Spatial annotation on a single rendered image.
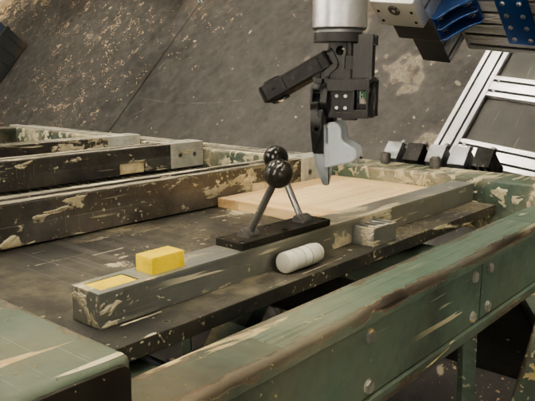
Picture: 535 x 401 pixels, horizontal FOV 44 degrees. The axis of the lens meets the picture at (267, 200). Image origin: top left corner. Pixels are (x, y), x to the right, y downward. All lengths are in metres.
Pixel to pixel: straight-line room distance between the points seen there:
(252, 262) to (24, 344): 0.48
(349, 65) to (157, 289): 0.40
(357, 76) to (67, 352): 0.60
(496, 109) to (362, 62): 1.60
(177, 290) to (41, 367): 0.39
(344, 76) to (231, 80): 2.74
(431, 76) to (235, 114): 1.05
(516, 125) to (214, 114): 1.70
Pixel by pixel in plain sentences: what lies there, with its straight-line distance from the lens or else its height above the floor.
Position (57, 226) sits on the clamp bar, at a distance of 1.10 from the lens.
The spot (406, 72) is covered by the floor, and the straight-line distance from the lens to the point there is 3.05.
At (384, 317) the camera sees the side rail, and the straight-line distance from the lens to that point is 0.66.
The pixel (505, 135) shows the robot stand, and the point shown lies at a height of 0.21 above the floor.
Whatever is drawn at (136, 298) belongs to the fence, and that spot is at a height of 1.60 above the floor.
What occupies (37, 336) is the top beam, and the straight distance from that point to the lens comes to 0.45.
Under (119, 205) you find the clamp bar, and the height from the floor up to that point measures 1.41.
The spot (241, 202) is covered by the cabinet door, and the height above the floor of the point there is 1.21.
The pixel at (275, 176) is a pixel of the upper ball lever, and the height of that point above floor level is 1.52.
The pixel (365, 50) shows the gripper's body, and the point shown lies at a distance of 0.91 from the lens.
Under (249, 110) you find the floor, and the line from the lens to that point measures 3.39.
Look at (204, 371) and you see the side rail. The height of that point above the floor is 1.70.
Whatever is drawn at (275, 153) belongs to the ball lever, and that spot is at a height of 1.43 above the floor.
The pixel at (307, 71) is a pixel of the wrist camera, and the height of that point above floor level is 1.51.
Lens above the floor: 2.08
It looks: 45 degrees down
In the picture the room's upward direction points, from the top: 45 degrees counter-clockwise
